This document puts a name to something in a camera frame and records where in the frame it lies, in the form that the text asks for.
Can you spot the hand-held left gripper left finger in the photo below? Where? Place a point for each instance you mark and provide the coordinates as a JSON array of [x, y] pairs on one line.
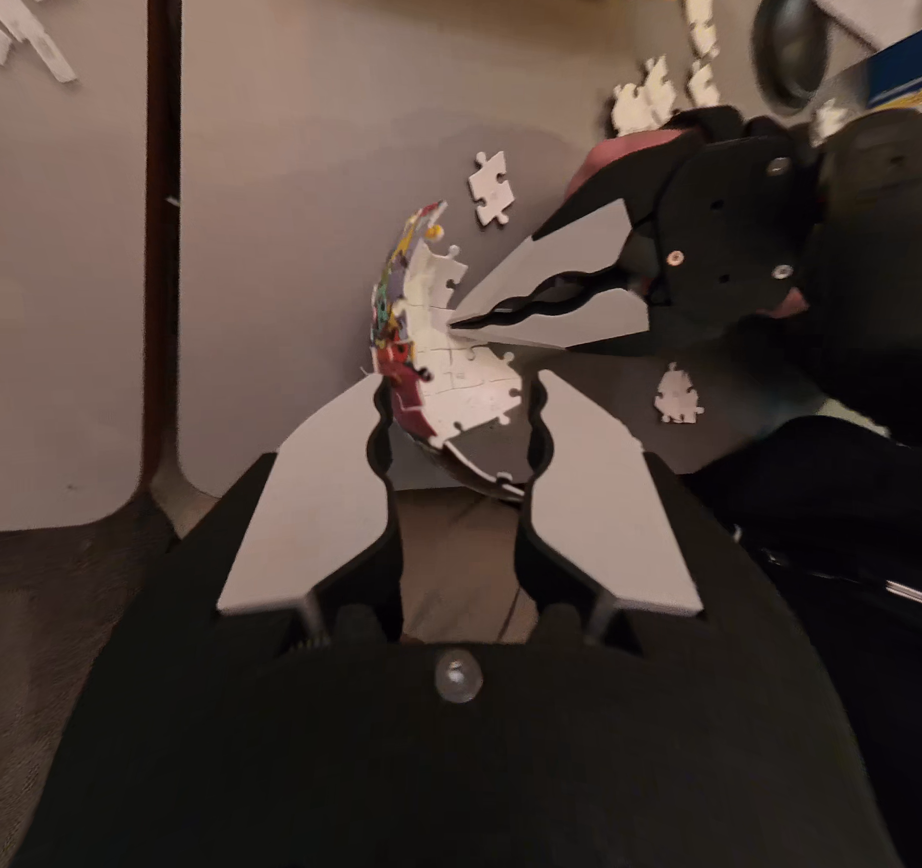
[[317, 515]]

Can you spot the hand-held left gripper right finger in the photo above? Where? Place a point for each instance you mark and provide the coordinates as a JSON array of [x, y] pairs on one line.
[[612, 515]]

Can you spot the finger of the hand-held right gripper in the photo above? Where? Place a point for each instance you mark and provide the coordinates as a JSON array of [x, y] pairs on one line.
[[598, 321], [569, 249]]

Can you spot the puzzle pieces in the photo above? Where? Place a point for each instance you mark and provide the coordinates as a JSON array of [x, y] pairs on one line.
[[493, 187]]

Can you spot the partly built puzzle ball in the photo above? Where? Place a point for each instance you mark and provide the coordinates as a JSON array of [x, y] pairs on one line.
[[446, 364]]

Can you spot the black round ball stand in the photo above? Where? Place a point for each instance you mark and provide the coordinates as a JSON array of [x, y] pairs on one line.
[[789, 47]]

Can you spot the blue puzzle box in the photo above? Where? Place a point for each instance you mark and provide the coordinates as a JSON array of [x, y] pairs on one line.
[[897, 72]]

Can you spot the person's right hand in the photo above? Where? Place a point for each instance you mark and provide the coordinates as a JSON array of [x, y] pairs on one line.
[[612, 151]]

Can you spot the person's beige trousers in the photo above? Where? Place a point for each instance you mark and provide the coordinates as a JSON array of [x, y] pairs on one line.
[[454, 558]]

